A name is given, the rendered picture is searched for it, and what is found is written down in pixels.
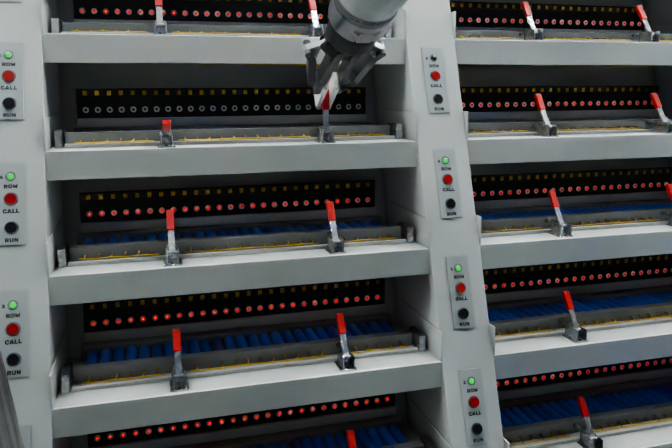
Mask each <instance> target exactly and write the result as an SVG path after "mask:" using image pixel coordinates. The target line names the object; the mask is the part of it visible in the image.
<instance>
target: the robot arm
mask: <svg viewBox="0 0 672 448"><path fill-rule="evenodd" d="M407 1H408V0H331V1H330V4H329V8H328V16H329V21H328V24H327V27H326V31H325V33H324V34H323V35H322V36H321V37H320V39H319V41H316V42H311V41H310V40H309V39H305V40H303V48H304V54H305V57H306V73H307V79H308V85H312V86H313V93H314V100H315V107H316V108H320V106H321V104H322V102H323V100H324V98H325V95H326V93H327V91H328V89H329V104H330V108H331V106H332V104H333V102H334V99H335V97H336V95H337V94H341V93H342V91H346V90H347V89H348V88H347V84H348V83H351V84H352V85H356V84H358V83H359V82H360V81H361V79H362V78H363V77H364V76H365V75H366V74H367V72H368V71H369V70H370V69H371V68H372V67H373V65H374V64H375V63H376V62H377V61H378V60H380V59H382V58H383V57H385V56H386V51H385V46H384V41H383V40H379V39H381V38H382V37H383V36H384V35H385V34H386V32H387V30H388V28H389V26H390V24H391V22H392V21H393V19H394V18H395V16H396V14H397V12H398V10H399V9H400V8H401V7H402V6H404V5H405V4H406V3H407ZM377 40H378V41H377ZM321 49H322V50H323V51H324V53H325V56H324V58H323V60H322V62H321V64H320V66H319V68H318V69H316V58H317V57H318V53H319V50H321ZM341 60H342V62H341V65H340V68H339V71H338V75H337V73H333V74H332V72H333V70H334V68H335V67H337V66H338V65H339V63H340V61H341ZM331 74H332V77H331V79H330V81H329V84H328V79H329V78H330V76H331ZM0 448H24V445H23V440H22V436H21V432H20V428H19V424H18V420H17V416H16V412H15V407H14V403H13V399H12V395H11V391H10V387H9V383H8V379H7V374H6V370H5V366H4V362H3V358H2V354H1V350H0Z"/></svg>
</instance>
